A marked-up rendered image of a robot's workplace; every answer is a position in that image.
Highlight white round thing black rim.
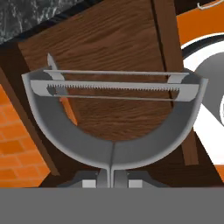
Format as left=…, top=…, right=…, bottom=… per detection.
left=179, top=32, right=224, bottom=173

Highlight grey metal peeler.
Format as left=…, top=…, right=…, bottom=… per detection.
left=21, top=52, right=209, bottom=188

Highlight brown wooden cupboard door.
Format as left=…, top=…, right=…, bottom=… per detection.
left=17, top=0, right=177, bottom=143

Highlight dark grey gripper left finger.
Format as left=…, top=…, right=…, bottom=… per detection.
left=57, top=169, right=111, bottom=189

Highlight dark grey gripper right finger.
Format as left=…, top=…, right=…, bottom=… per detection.
left=112, top=169, right=171, bottom=189

